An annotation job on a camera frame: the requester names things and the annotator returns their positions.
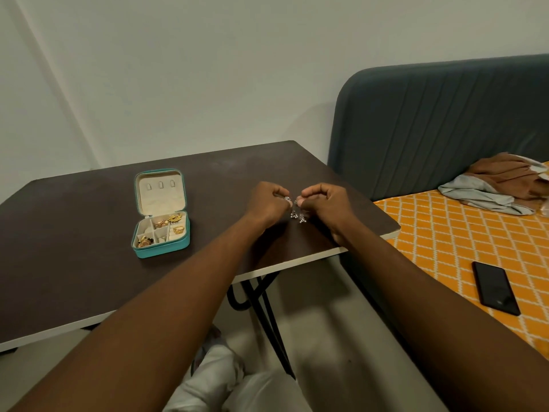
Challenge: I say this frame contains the person's left hand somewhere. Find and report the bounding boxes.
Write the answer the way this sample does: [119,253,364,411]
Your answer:
[243,181,294,230]

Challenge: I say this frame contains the person's right hand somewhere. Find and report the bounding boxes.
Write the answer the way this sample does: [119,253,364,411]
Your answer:
[297,183,360,241]

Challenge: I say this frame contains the person's right forearm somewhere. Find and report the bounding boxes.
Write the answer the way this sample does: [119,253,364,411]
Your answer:
[332,219,549,412]

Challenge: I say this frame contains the person's left forearm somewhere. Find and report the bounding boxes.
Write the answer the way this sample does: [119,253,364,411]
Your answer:
[9,212,268,412]

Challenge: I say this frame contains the black metal table leg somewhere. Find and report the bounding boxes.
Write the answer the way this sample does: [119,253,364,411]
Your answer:
[226,271,297,381]

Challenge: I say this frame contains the teal jewellery box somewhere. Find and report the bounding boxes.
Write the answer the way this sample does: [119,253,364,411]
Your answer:
[131,168,191,259]

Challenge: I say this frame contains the grey-blue padded headboard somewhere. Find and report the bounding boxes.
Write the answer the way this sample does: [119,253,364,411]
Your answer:
[327,54,549,202]

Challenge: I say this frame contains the orange patterned bedsheet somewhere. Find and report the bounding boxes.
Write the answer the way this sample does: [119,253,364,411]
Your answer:
[373,161,549,361]

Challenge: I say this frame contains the light grey cloth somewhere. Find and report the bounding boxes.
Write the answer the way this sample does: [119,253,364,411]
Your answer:
[438,153,549,217]

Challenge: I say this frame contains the person's white trousers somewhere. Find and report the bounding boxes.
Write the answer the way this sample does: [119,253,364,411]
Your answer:
[163,325,314,412]

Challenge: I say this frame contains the brown cloth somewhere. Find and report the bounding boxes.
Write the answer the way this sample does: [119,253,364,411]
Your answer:
[464,152,549,212]

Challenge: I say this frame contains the black smartphone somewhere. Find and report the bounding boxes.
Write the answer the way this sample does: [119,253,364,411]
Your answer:
[472,261,522,317]

